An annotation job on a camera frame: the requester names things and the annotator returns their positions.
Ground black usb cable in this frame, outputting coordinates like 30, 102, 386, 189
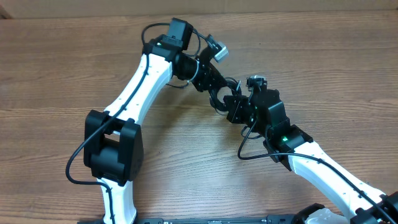
208, 77, 242, 116

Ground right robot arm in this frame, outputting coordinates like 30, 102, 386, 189
224, 90, 397, 223

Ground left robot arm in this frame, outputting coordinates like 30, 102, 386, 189
77, 18, 229, 223

